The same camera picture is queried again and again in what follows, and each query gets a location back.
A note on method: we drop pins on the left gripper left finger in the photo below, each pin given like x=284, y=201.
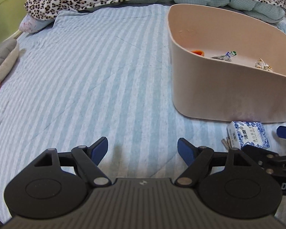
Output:
x=87, y=160

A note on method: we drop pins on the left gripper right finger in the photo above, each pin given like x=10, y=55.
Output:
x=197, y=159

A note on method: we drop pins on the blue white porcelain-pattern box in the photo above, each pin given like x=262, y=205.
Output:
x=247, y=133

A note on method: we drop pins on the sunflower print scrunchie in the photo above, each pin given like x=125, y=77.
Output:
x=262, y=65

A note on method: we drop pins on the bag of dried herbs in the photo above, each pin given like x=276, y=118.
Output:
x=226, y=57

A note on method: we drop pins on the orange cloth pouch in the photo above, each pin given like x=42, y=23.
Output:
x=198, y=52

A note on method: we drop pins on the striped blue bed sheet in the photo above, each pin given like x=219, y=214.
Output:
x=105, y=73

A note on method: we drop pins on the beige plastic storage basket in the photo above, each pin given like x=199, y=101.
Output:
x=211, y=89

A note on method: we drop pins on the grey white plush cushion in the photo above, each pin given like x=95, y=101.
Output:
x=9, y=51

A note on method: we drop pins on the pink floral pillow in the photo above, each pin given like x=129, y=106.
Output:
x=32, y=25

